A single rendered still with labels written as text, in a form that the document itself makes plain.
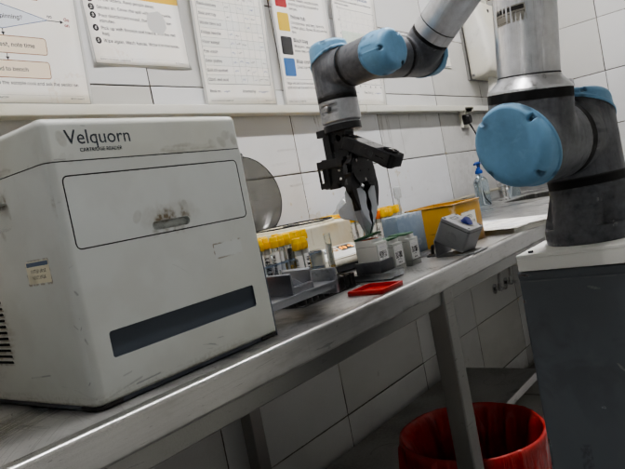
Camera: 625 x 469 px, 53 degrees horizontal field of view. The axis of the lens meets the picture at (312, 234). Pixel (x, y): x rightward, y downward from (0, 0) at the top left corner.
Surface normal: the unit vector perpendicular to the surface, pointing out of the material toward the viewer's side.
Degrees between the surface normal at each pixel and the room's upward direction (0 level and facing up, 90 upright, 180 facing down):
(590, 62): 90
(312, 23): 94
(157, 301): 90
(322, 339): 90
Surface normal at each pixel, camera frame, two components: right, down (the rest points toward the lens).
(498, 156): -0.72, 0.31
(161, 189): 0.78, -0.12
